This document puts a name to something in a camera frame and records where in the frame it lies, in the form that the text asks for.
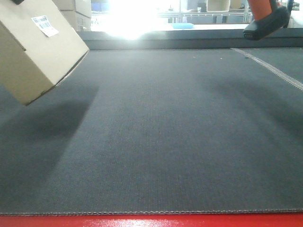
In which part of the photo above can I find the dark grey conveyor belt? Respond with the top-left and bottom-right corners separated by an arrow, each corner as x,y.
0,48 -> 303,215

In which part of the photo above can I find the red table edge rail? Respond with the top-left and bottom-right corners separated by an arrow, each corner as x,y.
0,212 -> 303,227

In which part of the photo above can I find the orange black barcode scanner gun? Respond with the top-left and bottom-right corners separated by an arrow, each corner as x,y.
243,0 -> 290,41

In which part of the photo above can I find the blue tray in background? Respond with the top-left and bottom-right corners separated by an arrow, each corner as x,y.
171,23 -> 194,29

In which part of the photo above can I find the brown cardboard package box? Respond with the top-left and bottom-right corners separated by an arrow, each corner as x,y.
0,0 -> 89,105

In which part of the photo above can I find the stacked cardboard boxes background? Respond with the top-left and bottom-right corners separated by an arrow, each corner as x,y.
53,0 -> 92,32

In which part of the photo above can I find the white barcode shipping label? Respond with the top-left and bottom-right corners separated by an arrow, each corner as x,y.
31,15 -> 59,37

